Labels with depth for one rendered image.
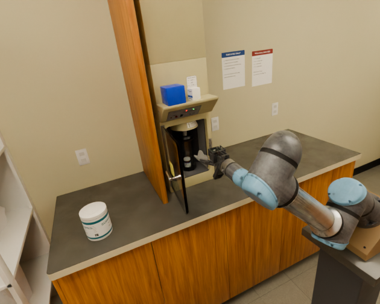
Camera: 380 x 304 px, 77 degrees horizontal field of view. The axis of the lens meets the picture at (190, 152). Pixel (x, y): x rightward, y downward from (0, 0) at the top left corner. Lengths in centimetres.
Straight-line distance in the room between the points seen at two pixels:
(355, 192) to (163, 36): 107
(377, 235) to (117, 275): 118
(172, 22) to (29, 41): 81
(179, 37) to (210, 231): 108
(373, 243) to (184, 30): 126
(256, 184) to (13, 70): 145
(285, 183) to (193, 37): 93
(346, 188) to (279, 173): 41
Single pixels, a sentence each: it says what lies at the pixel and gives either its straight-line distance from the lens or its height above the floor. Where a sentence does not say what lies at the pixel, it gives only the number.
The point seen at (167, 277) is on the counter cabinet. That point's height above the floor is 58.
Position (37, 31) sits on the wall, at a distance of 169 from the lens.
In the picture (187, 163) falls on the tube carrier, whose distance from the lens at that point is 157.
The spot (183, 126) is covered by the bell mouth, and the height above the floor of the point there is 134.
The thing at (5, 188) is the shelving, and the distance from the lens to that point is 191.
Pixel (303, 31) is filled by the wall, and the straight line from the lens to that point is 248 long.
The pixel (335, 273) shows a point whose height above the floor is 76.
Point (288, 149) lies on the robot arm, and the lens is 71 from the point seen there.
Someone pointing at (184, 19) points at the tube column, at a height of 190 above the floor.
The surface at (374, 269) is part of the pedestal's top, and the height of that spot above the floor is 94.
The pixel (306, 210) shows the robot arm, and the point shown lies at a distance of 85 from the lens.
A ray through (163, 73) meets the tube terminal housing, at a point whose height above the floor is 166.
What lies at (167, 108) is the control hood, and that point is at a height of 150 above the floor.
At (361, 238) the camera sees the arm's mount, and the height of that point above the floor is 100.
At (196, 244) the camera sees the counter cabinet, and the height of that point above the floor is 72.
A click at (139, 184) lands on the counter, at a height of 94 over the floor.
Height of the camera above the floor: 178
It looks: 24 degrees down
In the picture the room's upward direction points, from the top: 7 degrees counter-clockwise
